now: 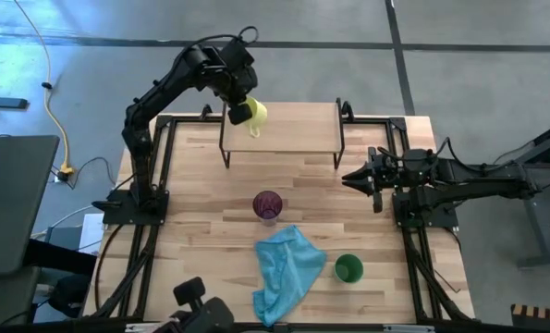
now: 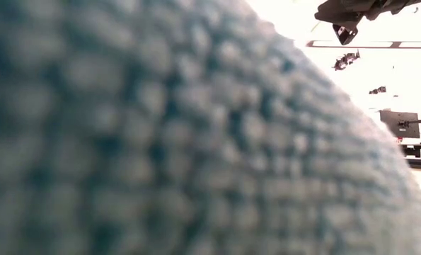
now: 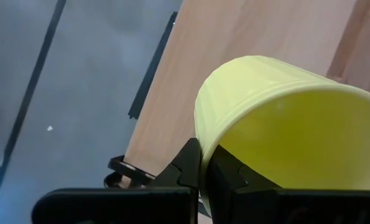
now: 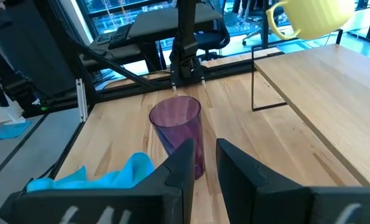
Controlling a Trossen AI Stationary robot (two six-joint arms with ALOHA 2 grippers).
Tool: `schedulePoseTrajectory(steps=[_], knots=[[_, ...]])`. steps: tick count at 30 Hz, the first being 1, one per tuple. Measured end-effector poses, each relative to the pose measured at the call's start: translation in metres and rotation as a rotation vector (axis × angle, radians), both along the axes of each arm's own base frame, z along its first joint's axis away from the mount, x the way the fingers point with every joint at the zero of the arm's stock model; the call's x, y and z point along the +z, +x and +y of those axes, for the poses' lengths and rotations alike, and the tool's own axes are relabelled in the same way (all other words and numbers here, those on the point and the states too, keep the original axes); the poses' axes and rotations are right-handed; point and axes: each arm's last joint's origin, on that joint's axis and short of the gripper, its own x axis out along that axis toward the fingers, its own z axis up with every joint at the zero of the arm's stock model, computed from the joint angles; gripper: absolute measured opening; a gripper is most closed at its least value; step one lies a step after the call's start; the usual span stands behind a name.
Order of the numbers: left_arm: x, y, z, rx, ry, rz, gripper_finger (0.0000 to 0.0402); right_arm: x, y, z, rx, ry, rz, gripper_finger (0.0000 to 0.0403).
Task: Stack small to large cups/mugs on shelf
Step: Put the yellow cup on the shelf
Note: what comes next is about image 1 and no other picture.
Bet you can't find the yellow-green mug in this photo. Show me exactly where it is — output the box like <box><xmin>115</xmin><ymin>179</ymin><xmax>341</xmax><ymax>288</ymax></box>
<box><xmin>244</xmin><ymin>95</ymin><xmax>269</xmax><ymax>139</ymax></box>

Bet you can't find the silver frame bracket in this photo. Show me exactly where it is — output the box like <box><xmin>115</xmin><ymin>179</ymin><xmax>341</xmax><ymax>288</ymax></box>
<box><xmin>125</xmin><ymin>322</ymin><xmax>178</xmax><ymax>333</ymax></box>
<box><xmin>383</xmin><ymin>324</ymin><xmax>436</xmax><ymax>333</ymax></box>

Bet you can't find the yellow extension cable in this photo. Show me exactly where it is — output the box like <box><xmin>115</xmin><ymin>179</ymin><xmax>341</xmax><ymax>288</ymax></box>
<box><xmin>13</xmin><ymin>0</ymin><xmax>77</xmax><ymax>179</ymax></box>

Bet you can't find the black floor cable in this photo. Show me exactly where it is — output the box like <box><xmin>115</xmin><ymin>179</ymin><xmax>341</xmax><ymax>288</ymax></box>
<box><xmin>66</xmin><ymin>155</ymin><xmax>118</xmax><ymax>191</ymax></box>

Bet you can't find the blue microfiber cloth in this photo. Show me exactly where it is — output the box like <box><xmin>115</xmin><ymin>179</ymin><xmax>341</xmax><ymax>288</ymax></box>
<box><xmin>251</xmin><ymin>224</ymin><xmax>328</xmax><ymax>327</ymax></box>

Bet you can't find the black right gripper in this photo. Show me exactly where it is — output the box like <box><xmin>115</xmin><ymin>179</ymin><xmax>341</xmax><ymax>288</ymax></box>
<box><xmin>341</xmin><ymin>146</ymin><xmax>426</xmax><ymax>214</ymax></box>

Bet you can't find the black rounded bag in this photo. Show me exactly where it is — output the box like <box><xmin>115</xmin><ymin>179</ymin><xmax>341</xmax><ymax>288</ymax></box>
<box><xmin>47</xmin><ymin>273</ymin><xmax>91</xmax><ymax>319</ymax></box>

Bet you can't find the green plastic cup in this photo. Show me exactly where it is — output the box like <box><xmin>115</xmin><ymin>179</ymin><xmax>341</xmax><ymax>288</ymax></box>
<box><xmin>333</xmin><ymin>253</ymin><xmax>365</xmax><ymax>285</ymax></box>

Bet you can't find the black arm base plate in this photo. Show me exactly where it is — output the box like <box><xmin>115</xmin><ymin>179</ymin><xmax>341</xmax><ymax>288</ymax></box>
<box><xmin>392</xmin><ymin>191</ymin><xmax>460</xmax><ymax>230</ymax></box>
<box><xmin>92</xmin><ymin>188</ymin><xmax>170</xmax><ymax>227</ymax></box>

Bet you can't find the black flat floor bar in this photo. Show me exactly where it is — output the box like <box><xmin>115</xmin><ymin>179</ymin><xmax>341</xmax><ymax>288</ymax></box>
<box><xmin>0</xmin><ymin>95</ymin><xmax>30</xmax><ymax>110</ymax></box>

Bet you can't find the purple faceted tumbler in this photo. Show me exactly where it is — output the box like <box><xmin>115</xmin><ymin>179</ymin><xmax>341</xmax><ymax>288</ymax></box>
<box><xmin>251</xmin><ymin>190</ymin><xmax>284</xmax><ymax>228</ymax></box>

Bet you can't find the dark side desk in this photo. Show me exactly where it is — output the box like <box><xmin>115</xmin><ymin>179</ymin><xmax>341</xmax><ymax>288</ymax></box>
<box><xmin>486</xmin><ymin>117</ymin><xmax>550</xmax><ymax>269</ymax></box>

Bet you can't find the orange black striped block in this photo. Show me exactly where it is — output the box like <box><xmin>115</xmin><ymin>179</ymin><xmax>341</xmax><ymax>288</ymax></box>
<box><xmin>509</xmin><ymin>303</ymin><xmax>550</xmax><ymax>332</ymax></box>

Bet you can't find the wooden shelf with black legs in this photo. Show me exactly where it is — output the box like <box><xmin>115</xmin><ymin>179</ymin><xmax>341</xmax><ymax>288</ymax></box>
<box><xmin>218</xmin><ymin>96</ymin><xmax>347</xmax><ymax>170</ymax></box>

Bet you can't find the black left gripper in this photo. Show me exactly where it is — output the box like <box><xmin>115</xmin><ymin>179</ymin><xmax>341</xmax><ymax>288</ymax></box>
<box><xmin>207</xmin><ymin>39</ymin><xmax>260</xmax><ymax>126</ymax></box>

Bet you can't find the grey desk top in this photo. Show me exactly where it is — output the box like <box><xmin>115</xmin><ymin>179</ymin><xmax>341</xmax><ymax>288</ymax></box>
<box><xmin>0</xmin><ymin>134</ymin><xmax>61</xmax><ymax>278</ymax></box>

